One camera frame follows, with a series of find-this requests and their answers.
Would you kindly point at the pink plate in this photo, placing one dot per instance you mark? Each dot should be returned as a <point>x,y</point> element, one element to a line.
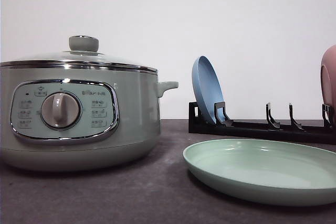
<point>328,80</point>

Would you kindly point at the glass steamer lid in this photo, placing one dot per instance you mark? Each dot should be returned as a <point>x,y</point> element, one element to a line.
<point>83,53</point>

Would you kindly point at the green plate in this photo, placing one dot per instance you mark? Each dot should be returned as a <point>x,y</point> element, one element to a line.
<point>268,172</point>

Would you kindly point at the green electric steamer pot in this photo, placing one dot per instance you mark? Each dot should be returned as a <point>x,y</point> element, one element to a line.
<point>76,116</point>

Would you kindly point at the black dish rack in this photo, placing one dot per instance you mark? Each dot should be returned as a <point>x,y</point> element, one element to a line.
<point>270,130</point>

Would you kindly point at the blue plate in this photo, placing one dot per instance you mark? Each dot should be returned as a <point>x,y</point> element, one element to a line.
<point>207,89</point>

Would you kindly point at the grey table mat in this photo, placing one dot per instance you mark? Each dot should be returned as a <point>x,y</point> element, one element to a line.
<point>159,188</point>

